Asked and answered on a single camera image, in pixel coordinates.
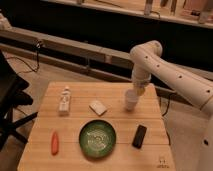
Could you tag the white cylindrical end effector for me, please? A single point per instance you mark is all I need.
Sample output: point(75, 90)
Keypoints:
point(139, 90)

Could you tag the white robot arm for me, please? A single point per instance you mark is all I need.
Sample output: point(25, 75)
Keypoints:
point(197, 90)

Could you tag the white plastic cup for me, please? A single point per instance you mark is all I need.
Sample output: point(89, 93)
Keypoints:
point(131, 99)

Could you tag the white sponge block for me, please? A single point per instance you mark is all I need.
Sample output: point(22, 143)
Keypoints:
point(97, 107)

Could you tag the black phone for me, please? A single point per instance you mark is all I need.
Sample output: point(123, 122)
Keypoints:
point(139, 136)

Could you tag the green round bowl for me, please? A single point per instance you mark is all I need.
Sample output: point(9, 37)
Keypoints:
point(97, 139)

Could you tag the white tube bottle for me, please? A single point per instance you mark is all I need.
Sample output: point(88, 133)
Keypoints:
point(64, 104)

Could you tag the orange carrot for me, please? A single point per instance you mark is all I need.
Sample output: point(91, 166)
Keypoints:
point(54, 143)

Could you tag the black office chair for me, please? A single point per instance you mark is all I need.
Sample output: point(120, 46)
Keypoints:
point(12, 95)

